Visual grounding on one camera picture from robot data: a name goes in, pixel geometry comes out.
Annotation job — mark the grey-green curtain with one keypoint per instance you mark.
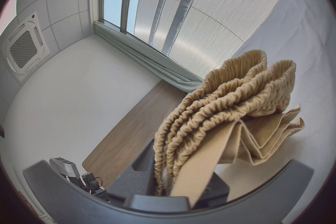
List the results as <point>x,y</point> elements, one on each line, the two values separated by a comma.
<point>147,60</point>

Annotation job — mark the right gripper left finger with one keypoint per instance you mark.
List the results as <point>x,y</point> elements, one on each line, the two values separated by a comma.
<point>136,178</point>

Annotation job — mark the tan shorts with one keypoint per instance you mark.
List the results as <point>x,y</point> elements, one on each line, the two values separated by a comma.
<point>223,112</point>

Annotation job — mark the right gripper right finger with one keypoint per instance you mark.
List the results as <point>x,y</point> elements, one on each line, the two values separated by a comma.
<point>214,190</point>

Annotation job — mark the square ceiling air vent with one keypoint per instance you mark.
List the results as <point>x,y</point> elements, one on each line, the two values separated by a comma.
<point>25,47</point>

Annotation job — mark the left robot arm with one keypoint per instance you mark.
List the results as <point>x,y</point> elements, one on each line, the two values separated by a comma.
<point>70,170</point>

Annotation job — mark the window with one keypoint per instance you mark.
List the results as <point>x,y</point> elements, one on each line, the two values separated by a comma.
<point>183,7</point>

